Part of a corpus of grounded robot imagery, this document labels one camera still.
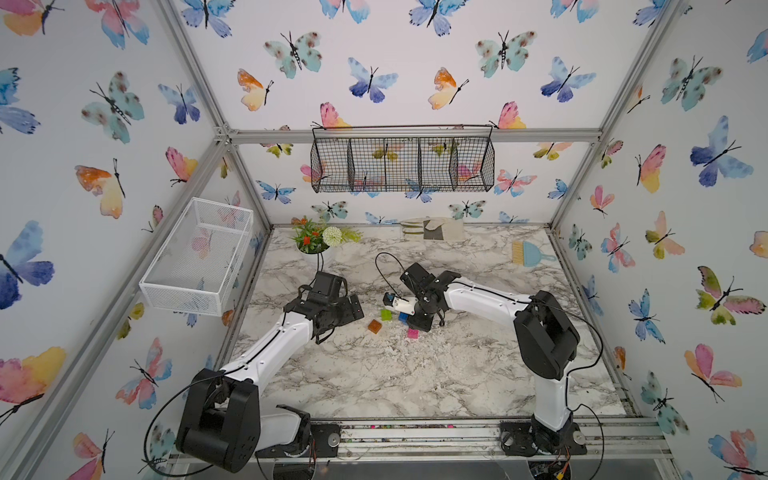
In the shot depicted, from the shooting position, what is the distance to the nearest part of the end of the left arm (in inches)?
24.1

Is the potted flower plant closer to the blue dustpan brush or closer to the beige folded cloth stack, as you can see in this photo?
the beige folded cloth stack

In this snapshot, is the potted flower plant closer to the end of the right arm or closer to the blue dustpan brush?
the end of the right arm

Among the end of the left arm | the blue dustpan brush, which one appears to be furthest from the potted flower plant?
the blue dustpan brush

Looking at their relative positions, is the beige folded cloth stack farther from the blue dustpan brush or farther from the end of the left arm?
the end of the left arm

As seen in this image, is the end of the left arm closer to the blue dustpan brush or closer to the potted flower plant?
the potted flower plant

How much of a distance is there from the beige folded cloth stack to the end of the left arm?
1.57 feet

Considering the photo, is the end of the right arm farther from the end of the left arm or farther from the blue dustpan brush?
the blue dustpan brush

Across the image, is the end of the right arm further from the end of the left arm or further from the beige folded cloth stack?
the beige folded cloth stack

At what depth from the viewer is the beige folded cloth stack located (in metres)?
1.20
